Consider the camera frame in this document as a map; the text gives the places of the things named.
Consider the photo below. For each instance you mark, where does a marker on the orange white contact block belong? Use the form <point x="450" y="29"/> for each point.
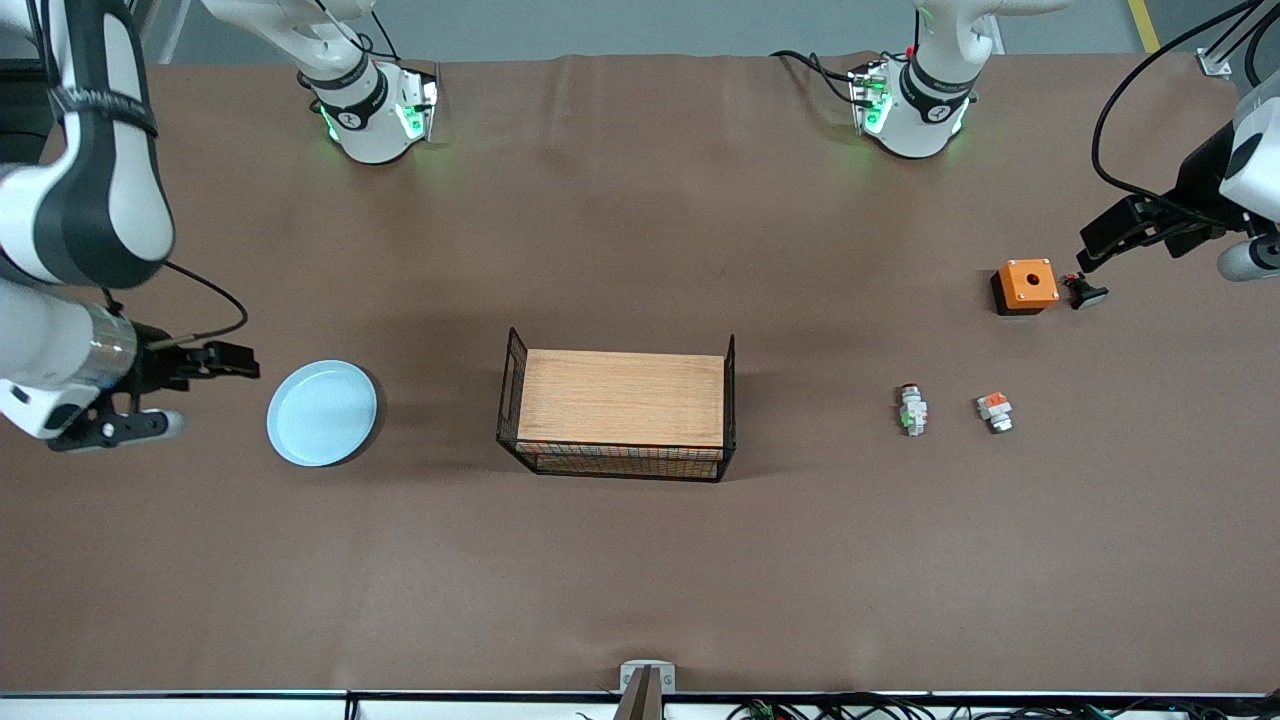
<point x="994" y="410"/>

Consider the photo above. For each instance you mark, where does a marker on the brown table cover sheet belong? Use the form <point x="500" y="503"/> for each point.
<point x="300" y="560"/>

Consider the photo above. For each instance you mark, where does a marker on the white table edge rail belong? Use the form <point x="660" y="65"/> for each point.
<point x="150" y="710"/>

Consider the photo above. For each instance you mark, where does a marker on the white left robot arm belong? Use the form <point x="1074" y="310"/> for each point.
<point x="925" y="110"/>

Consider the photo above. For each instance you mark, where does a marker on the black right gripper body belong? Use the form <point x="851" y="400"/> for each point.
<point x="157" y="367"/>

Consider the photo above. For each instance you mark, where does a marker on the white push button switch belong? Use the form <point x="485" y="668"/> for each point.
<point x="912" y="410"/>

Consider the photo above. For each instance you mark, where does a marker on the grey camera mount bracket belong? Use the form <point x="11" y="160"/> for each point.
<point x="647" y="682"/>

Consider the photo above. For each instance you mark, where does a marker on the black push button head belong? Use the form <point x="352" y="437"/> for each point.
<point x="1085" y="294"/>

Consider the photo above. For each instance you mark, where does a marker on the light blue round plate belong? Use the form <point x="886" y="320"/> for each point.
<point x="320" y="415"/>

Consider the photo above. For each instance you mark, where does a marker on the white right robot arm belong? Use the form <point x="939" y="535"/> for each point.
<point x="40" y="345"/>

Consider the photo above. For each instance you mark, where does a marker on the orange button enclosure box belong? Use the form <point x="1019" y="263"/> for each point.
<point x="1028" y="285"/>

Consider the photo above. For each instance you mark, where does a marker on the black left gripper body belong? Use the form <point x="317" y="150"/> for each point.
<point x="1197" y="186"/>

